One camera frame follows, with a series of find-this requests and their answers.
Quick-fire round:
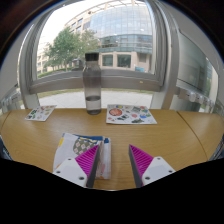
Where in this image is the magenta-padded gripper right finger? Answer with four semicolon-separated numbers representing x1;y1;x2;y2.
128;143;177;189

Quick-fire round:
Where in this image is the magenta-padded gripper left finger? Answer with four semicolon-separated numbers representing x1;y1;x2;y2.
52;143;102;189

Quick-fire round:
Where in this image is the white cartoon print towel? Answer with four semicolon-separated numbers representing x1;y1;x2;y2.
52;132;112;181

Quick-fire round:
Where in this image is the colourful sticker sheet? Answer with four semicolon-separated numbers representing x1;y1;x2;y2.
105;103;158;126
24;105;58;122

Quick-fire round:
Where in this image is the clear water bottle black cap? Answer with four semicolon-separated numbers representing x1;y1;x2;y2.
82;52;103;116

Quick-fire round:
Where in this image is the green tree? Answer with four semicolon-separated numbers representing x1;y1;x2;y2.
43;28;101;73

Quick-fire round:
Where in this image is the glass fronted building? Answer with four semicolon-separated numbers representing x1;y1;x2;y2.
36;3;156;74

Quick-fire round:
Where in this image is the white wall socket trunking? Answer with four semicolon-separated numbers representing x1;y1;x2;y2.
176;87;224;116
0;84;26;114

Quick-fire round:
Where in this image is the white window frame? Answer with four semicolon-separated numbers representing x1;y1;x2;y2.
18;0;181;111

